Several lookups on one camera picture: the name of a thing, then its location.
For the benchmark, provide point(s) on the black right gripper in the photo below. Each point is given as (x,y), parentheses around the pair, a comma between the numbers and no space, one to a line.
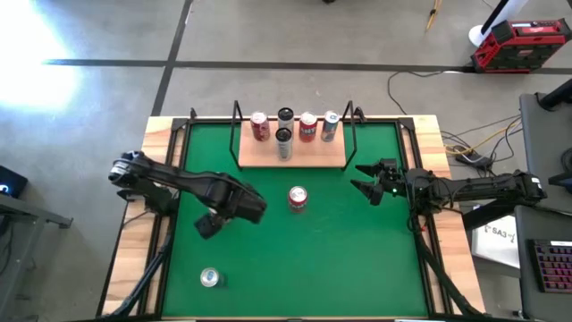
(393,181)

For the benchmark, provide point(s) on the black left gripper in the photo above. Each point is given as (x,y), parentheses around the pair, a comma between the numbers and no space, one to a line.
(208,226)

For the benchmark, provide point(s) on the silver can blue tab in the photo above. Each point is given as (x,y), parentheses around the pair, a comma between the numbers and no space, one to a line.
(209,277)

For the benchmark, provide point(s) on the red Fanta can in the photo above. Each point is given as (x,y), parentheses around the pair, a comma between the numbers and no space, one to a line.
(308,121)

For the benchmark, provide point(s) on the red can blue logo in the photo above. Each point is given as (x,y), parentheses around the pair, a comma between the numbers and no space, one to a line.
(259,121)

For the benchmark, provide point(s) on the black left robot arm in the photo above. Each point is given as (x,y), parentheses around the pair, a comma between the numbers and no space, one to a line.
(201,188)

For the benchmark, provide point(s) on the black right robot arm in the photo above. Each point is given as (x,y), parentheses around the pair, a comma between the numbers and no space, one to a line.
(482,188)

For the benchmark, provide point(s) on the wooden board platform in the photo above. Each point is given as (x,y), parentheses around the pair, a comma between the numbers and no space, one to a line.
(313,154)

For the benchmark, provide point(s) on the red can silver lid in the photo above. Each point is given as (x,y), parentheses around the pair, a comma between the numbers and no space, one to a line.
(298,195)

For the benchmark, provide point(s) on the green felt mat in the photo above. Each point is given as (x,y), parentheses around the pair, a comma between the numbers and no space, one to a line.
(290,250)

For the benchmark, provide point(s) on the black power strip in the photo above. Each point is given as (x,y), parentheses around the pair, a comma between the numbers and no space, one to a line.
(473,158)

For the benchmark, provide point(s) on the black desk leg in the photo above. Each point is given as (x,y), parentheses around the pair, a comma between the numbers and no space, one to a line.
(491,214)

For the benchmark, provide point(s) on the white printed box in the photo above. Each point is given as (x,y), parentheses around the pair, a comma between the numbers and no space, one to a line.
(496,241)

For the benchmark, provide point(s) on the yellow wooden stick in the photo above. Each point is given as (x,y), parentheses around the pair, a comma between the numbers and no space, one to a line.
(432,17)

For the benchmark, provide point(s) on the grey desk top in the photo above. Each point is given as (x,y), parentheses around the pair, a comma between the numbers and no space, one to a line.
(545,147)
(525,277)

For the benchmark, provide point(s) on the white stand with black stripe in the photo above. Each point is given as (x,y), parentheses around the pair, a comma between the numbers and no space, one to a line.
(480,35)

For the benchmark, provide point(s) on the grey metal table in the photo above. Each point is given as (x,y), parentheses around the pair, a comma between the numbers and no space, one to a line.
(27,214)

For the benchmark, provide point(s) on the red black toolbox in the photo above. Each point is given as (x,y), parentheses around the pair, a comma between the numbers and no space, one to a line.
(520,49)

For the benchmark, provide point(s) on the black device with blue light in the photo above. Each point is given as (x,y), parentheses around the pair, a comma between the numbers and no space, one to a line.
(13,179)

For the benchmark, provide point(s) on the black backlit keyboard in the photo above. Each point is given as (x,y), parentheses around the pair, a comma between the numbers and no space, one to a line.
(554,268)

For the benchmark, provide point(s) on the black metal table frame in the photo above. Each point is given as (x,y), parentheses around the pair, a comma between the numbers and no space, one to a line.
(445,286)

